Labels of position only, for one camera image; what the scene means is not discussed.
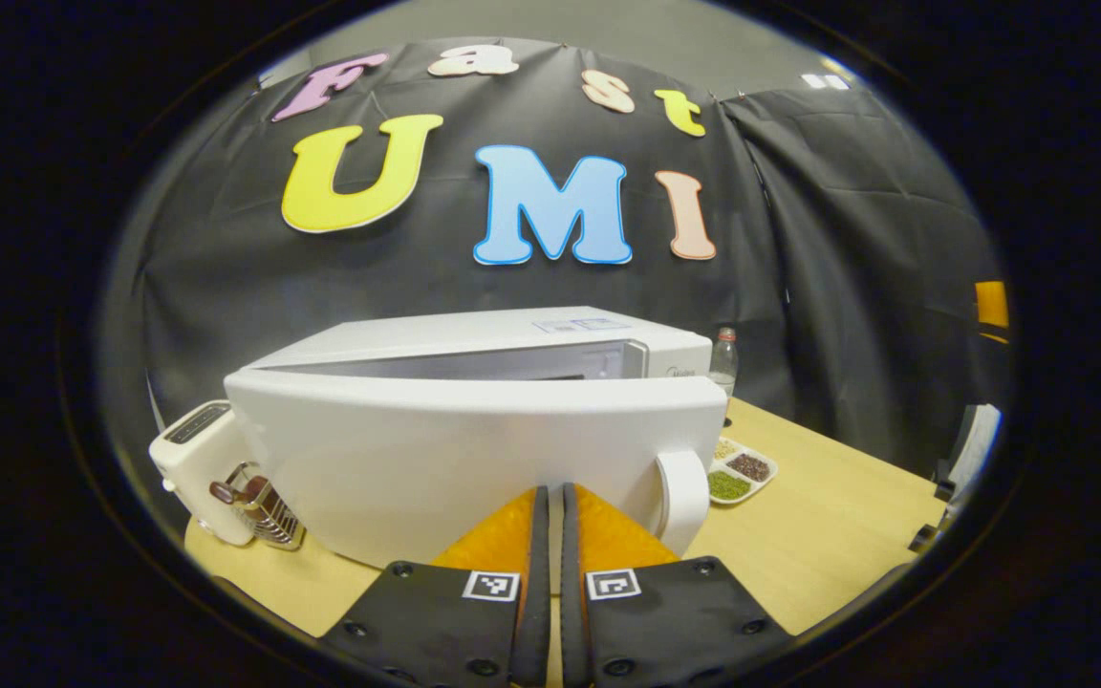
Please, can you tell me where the clear bottle with red label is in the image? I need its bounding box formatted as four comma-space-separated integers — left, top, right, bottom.
709, 327, 741, 398

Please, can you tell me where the metal wire basket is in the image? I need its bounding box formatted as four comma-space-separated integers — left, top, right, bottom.
209, 462, 306, 552

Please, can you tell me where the white divided dish of beans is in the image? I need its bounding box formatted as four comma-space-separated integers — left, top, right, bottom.
706, 437, 780, 506

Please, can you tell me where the white microwave oven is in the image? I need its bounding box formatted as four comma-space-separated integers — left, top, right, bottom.
224, 306, 729, 570

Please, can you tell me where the white toaster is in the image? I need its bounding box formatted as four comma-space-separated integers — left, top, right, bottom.
149, 401, 260, 548

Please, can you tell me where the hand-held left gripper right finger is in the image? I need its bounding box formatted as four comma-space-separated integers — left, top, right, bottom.
562, 483, 795, 688

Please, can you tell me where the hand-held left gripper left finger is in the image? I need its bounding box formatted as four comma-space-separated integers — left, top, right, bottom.
319, 485, 551, 688

